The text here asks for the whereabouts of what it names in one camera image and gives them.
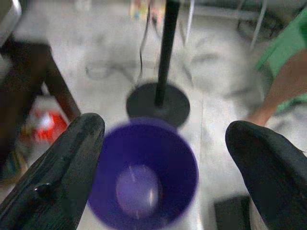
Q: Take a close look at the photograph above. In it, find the white metal rack frame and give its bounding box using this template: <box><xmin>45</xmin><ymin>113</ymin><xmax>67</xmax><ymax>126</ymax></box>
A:
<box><xmin>182</xmin><ymin>0</ymin><xmax>268</xmax><ymax>51</ymax></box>

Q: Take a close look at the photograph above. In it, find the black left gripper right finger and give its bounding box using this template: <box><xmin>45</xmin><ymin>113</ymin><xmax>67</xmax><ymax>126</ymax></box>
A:
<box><xmin>225</xmin><ymin>120</ymin><xmax>307</xmax><ymax>230</ymax></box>

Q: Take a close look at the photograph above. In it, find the black floor cable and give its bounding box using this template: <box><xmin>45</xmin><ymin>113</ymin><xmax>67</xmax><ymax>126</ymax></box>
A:
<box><xmin>136</xmin><ymin>0</ymin><xmax>156</xmax><ymax>84</ymax></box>

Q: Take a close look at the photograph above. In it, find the dark brown wooden furniture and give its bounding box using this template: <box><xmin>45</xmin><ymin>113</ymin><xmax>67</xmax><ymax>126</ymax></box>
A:
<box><xmin>0</xmin><ymin>35</ymin><xmax>82</xmax><ymax>168</ymax></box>

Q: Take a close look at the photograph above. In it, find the black floor lamp stand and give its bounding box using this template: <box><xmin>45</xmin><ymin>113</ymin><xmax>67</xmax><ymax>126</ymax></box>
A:
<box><xmin>126</xmin><ymin>0</ymin><xmax>191</xmax><ymax>129</ymax></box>

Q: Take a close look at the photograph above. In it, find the green plastic stool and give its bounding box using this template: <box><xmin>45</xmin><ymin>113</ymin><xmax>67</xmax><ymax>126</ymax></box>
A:
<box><xmin>255</xmin><ymin>6</ymin><xmax>307</xmax><ymax>115</ymax></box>

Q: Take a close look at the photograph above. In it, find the red white package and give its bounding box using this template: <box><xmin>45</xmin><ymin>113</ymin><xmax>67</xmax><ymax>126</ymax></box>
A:
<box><xmin>20</xmin><ymin>105</ymin><xmax>69</xmax><ymax>146</ymax></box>

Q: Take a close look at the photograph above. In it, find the colourful printed item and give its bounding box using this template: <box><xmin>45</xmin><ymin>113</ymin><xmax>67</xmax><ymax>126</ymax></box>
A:
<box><xmin>130</xmin><ymin>0</ymin><xmax>166</xmax><ymax>23</ymax></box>

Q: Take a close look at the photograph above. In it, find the person's bare leg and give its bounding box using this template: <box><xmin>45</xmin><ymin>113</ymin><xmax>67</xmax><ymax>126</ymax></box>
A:
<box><xmin>247</xmin><ymin>51</ymin><xmax>307</xmax><ymax>127</ymax></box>

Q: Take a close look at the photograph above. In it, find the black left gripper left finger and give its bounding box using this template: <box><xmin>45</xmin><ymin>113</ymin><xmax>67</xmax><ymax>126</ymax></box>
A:
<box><xmin>0</xmin><ymin>113</ymin><xmax>106</xmax><ymax>230</ymax></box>

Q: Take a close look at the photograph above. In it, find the purple plastic bin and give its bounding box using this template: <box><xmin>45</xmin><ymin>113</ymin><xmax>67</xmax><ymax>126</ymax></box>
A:
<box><xmin>87</xmin><ymin>117</ymin><xmax>200</xmax><ymax>230</ymax></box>

